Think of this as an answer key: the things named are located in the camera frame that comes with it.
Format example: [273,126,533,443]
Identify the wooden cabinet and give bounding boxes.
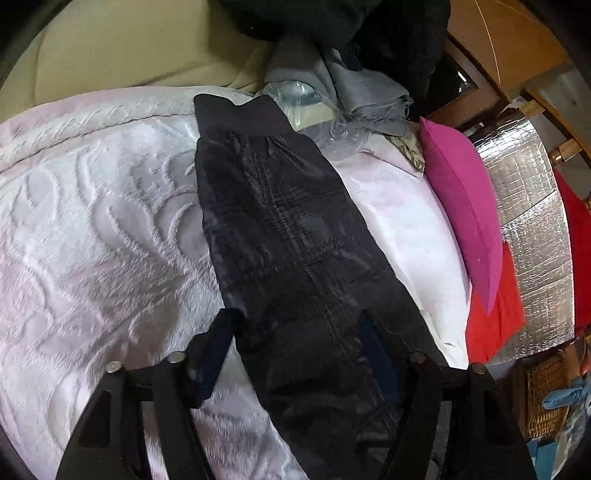
[425,0,571,130]

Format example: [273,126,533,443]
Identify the black pants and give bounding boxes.
[193,93,451,480]

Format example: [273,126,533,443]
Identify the clear plastic bag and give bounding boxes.
[261,79,370,148]

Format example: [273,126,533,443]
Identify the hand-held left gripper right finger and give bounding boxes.
[360,314,537,480]

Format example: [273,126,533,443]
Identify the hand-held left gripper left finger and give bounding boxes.
[55,308,244,480]

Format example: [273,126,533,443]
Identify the dark green cloth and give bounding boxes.
[210,0,451,49]

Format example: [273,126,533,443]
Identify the patterned beige cloth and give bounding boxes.
[384,134,426,174]

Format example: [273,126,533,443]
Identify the light blue cloth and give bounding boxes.
[541,382,591,414]

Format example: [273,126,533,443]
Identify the white embossed blanket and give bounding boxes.
[0,85,472,480]

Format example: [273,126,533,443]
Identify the grey cloth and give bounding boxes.
[265,39,414,139]

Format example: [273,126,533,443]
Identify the magenta pillow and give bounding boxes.
[418,117,504,317]

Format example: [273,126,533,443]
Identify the black garment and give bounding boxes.
[342,0,458,121]

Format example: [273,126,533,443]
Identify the silver foil mat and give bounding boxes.
[471,115,575,365]

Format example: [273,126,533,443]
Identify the wicker basket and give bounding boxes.
[512,346,578,441]

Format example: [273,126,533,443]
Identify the red cloth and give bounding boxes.
[464,242,526,365]
[553,168,591,330]

